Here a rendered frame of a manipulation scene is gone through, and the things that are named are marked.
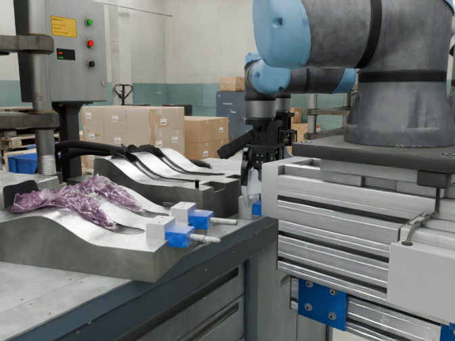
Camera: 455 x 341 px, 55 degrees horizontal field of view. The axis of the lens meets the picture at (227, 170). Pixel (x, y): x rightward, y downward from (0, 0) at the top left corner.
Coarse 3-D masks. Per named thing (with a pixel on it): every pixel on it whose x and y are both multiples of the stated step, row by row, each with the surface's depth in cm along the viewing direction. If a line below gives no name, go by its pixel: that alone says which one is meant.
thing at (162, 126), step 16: (96, 112) 529; (112, 112) 513; (128, 112) 499; (144, 112) 485; (160, 112) 493; (176, 112) 515; (96, 128) 532; (112, 128) 516; (128, 128) 502; (144, 128) 489; (160, 128) 496; (176, 128) 518; (112, 144) 522; (128, 144) 507; (144, 144) 492; (160, 144) 499; (176, 144) 521
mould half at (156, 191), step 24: (96, 168) 118; (120, 168) 113; (168, 168) 123; (192, 168) 129; (144, 192) 109; (168, 192) 105; (192, 192) 100; (216, 192) 103; (240, 192) 112; (216, 216) 104
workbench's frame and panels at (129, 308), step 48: (240, 240) 102; (144, 288) 76; (192, 288) 96; (240, 288) 116; (288, 288) 142; (48, 336) 61; (96, 336) 74; (144, 336) 86; (192, 336) 102; (240, 336) 119; (288, 336) 146
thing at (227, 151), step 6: (246, 132) 104; (252, 132) 104; (240, 138) 105; (246, 138) 104; (252, 138) 103; (228, 144) 107; (234, 144) 106; (240, 144) 105; (222, 150) 108; (228, 150) 107; (234, 150) 106; (222, 156) 108; (228, 156) 108
